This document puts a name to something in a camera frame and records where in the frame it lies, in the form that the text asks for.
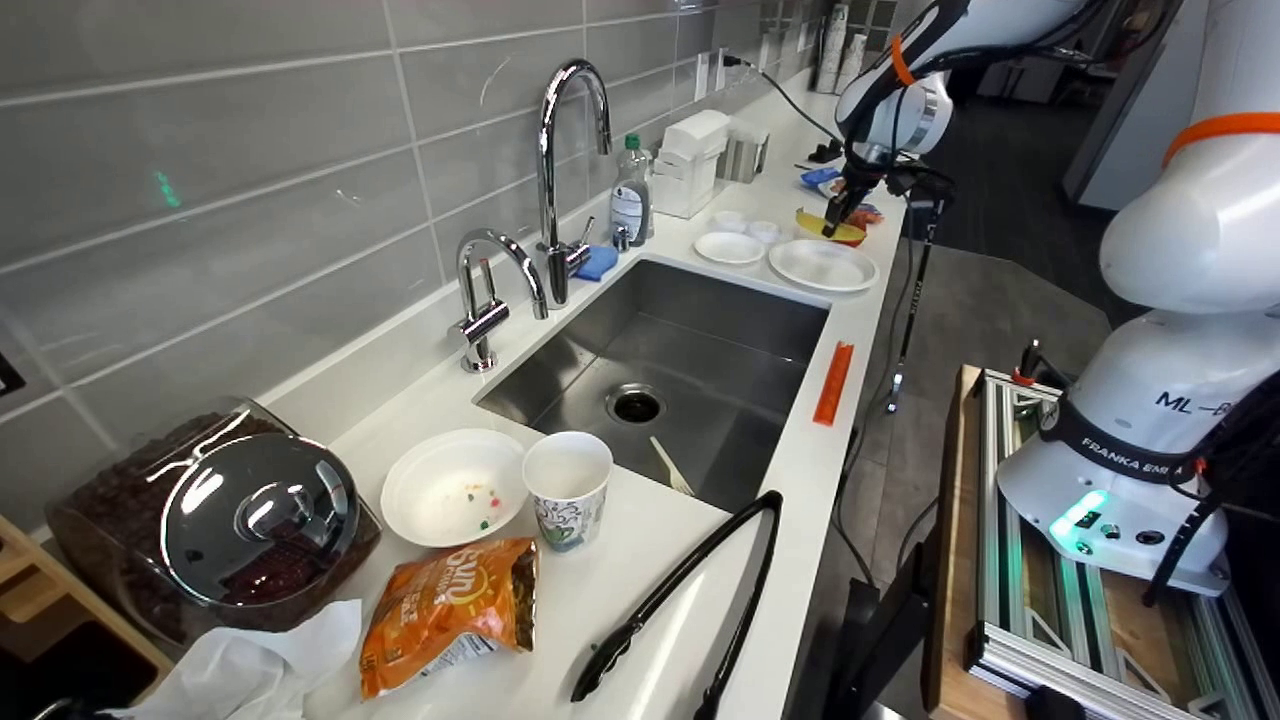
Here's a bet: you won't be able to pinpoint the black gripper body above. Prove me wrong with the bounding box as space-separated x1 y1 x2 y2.
838 138 898 203

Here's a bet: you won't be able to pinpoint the yellow banana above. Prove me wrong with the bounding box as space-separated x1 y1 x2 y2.
794 207 872 250

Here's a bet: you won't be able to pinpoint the large white plate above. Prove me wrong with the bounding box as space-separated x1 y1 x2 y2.
764 234 884 298

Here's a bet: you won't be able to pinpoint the small white plate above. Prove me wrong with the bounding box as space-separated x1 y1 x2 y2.
692 228 772 270

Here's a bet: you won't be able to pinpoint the clear plastic lid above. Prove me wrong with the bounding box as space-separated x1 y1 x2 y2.
705 203 769 241

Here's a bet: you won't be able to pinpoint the metal cups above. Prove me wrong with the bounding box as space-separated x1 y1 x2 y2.
715 127 772 182

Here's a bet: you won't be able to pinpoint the orange strip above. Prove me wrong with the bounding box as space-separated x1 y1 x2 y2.
809 338 862 433

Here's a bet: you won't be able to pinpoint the stainless steel sink basin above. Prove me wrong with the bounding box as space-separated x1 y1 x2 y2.
472 254 833 514

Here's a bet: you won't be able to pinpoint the clear green-capped soap bottle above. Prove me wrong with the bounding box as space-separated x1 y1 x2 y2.
605 130 655 250

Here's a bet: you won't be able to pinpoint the blue sponge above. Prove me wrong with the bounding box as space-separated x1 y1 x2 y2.
573 241 625 283

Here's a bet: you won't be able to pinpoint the sink drain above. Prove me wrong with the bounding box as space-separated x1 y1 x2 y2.
605 380 667 429

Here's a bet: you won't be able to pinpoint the tall chrome faucet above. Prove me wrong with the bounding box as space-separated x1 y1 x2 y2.
533 57 616 306

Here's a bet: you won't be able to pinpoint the pale utensil in sink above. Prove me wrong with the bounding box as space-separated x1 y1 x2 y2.
647 435 695 499

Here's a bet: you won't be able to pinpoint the wooden base board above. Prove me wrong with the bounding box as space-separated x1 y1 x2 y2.
920 358 1204 720

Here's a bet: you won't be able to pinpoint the small chrome faucet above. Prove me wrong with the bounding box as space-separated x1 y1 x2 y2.
452 228 553 374

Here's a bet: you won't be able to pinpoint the white paper cup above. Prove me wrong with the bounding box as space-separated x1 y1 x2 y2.
518 429 616 556

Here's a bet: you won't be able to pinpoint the dark base cabinet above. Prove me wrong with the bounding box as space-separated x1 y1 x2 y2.
783 265 964 720

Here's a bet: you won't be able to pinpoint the white bowl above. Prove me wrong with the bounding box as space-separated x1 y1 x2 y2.
377 424 533 551

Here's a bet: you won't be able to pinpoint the black kitchen tongs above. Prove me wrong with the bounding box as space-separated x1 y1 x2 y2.
569 486 789 720

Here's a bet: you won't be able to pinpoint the orange chips bag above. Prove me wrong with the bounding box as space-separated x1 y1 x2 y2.
357 534 544 704

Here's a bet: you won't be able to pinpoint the glass pot lid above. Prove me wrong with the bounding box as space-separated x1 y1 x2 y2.
157 433 363 614

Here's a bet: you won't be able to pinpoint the white crumpled tissue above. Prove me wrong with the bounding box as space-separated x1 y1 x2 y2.
111 597 368 720

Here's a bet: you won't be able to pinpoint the dark slow cooker pot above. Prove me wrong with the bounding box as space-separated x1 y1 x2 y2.
43 398 384 645

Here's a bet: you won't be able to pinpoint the wooden shelf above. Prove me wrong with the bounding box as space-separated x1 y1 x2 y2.
0 514 177 675

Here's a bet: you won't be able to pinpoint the black camera tripod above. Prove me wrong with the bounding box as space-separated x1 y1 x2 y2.
884 163 958 421

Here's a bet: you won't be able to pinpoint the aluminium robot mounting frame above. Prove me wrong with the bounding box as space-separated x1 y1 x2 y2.
959 362 1280 720

